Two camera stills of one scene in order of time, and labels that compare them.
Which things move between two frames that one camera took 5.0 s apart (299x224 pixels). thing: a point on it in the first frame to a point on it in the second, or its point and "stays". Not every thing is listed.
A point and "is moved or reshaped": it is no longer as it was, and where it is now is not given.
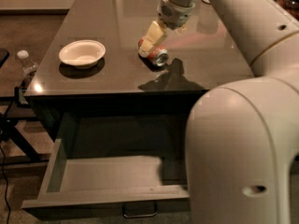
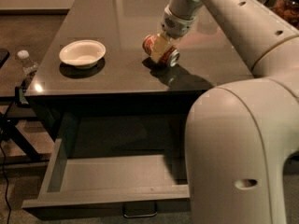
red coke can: x=159 y=55 is moved or reshaped
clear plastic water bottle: x=29 y=66 stays
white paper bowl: x=82 y=54 stays
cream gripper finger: x=152 y=38 to x=161 y=46
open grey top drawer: x=133 y=162 stays
